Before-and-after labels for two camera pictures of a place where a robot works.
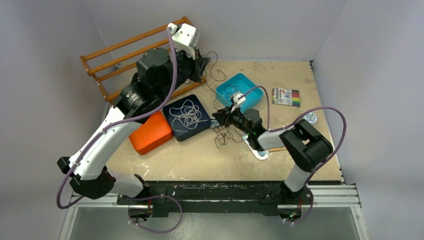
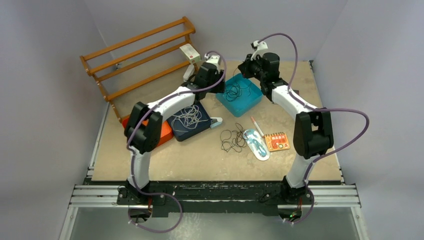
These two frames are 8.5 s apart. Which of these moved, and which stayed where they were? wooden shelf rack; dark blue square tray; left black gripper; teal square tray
Moved: left black gripper
Stayed: dark blue square tray; teal square tray; wooden shelf rack
